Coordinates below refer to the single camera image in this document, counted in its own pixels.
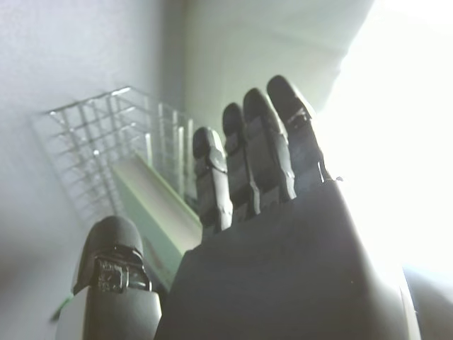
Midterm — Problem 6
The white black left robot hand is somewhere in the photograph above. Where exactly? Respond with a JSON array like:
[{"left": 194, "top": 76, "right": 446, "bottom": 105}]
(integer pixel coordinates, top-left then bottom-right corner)
[{"left": 52, "top": 74, "right": 422, "bottom": 340}]

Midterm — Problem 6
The pale green book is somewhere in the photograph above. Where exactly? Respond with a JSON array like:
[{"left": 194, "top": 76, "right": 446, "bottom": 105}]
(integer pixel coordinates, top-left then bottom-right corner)
[{"left": 112, "top": 152, "right": 204, "bottom": 290}]

